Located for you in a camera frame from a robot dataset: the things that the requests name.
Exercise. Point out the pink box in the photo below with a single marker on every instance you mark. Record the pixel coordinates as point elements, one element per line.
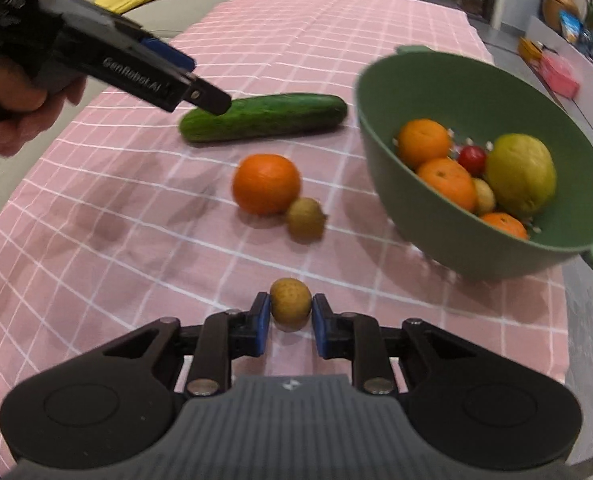
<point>560,76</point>

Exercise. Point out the white low cabinet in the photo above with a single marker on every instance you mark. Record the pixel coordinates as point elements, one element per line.
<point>591,105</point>

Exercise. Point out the person's left hand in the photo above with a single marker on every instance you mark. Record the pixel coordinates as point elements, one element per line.
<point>36,115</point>

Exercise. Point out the pink checked tablecloth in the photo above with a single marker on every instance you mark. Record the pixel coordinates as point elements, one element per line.
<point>151,260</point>

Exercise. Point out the kiwi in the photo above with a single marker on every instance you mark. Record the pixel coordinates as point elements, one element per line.
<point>305,220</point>
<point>290,304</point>

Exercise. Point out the green colander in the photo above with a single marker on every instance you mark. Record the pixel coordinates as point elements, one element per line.
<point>401,220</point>

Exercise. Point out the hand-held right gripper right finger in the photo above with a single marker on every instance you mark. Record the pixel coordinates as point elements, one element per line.
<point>319,325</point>

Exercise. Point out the green cucumber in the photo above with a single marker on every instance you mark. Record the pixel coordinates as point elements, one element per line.
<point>271,116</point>

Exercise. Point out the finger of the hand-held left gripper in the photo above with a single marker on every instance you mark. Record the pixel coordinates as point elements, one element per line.
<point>169,54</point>
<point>209,96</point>

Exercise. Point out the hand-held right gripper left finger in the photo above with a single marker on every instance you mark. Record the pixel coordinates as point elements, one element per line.
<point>262,325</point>

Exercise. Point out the red cherry tomato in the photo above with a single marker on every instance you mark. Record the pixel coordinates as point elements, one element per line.
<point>472,160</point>

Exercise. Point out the orange box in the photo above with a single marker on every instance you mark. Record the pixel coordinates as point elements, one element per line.
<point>530,49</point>

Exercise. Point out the beige sofa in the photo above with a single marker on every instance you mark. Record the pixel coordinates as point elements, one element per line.
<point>226,5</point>

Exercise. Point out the brown longan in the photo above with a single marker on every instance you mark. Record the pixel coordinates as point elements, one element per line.
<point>484,196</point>

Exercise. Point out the blue snack bag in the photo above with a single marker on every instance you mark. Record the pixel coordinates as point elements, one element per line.
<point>571,26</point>

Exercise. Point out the orange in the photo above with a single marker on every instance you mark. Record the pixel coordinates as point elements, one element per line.
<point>423,142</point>
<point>503,225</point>
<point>266,184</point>
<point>449,183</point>

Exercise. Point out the green pear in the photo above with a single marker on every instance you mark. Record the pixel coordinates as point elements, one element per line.
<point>521,175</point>

